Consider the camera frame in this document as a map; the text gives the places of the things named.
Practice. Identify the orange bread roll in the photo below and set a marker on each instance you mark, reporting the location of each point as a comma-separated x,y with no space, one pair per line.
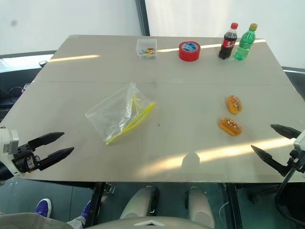
234,105
230,127

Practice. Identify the grey robot torso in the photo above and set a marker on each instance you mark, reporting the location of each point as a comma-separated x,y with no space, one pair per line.
147,225

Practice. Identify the purple shoe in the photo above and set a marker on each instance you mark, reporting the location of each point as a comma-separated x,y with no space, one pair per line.
86,211
44,207

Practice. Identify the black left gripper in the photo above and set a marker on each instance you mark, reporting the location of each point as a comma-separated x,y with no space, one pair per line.
25,159

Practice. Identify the dark window pillar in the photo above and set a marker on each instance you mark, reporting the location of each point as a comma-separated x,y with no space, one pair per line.
143,19

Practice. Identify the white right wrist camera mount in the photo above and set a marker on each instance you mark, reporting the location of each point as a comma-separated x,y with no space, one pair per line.
300,142

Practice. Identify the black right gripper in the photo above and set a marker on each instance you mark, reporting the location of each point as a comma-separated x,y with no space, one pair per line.
297,163

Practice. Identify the cola bottle red cap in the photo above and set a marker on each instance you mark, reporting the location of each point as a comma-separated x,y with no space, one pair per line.
226,47

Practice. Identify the pale right robot leg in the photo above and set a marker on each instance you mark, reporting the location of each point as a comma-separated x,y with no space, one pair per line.
199,205

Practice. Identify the green bottle yellow cap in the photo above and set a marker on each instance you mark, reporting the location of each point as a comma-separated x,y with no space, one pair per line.
244,45

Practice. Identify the black side desk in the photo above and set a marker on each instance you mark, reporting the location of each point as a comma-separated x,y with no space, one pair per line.
14,76

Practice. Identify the pale robot leg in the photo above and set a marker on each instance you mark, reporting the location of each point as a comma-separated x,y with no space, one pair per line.
139,202
199,205

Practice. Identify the colourful small clips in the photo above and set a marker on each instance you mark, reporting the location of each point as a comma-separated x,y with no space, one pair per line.
149,50

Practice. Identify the clear plastic box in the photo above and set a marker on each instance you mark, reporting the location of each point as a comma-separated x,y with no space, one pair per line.
141,44

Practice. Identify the clear yellow-zip plastic bag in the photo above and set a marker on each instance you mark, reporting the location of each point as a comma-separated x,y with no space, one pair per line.
112,117

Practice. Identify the red tape roll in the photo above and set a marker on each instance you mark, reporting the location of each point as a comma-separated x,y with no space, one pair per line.
189,56

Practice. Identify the black table frame leg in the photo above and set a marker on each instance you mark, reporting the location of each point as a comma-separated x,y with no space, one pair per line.
233,207
95,202

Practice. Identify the grey trousers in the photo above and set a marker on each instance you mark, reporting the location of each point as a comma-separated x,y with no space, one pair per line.
35,221

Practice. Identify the pale left robot leg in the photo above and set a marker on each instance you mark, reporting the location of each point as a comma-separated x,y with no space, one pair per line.
139,202

